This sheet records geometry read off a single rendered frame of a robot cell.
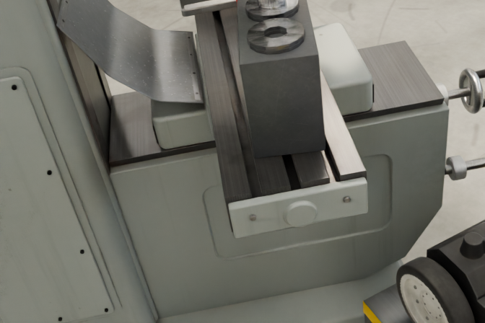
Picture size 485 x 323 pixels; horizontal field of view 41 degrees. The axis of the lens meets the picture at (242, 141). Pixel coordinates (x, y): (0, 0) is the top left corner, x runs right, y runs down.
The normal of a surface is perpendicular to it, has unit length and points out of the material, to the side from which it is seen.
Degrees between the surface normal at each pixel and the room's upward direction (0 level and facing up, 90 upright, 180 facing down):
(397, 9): 0
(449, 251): 0
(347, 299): 0
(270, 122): 90
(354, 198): 90
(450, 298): 31
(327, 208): 90
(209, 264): 90
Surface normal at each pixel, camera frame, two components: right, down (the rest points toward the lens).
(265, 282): 0.13, 0.60
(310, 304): -0.14, -0.77
